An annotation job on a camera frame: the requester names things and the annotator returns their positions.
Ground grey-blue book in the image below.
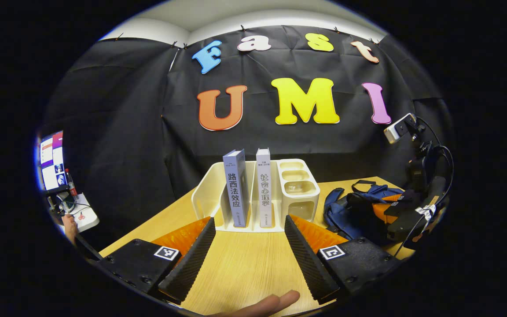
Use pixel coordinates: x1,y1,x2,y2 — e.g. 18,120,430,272
223,149,251,229

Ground white bookshelf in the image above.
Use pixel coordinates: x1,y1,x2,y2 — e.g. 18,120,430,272
191,158,321,233

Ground white book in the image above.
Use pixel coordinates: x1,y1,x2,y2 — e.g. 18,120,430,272
256,148,274,229

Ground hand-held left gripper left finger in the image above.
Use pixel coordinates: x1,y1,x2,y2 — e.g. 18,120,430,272
99,216,217,304

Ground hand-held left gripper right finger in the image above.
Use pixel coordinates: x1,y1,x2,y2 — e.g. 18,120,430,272
284,214,402,306

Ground blue schoolbag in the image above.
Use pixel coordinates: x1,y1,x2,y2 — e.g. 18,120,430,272
323,179,408,243

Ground red bottle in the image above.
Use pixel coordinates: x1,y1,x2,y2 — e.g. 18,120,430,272
65,169,78,197

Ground white side desk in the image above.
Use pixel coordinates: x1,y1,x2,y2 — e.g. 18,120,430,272
51,193,100,234

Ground computer monitor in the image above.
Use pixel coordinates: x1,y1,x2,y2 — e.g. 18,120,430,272
39,130,67,192

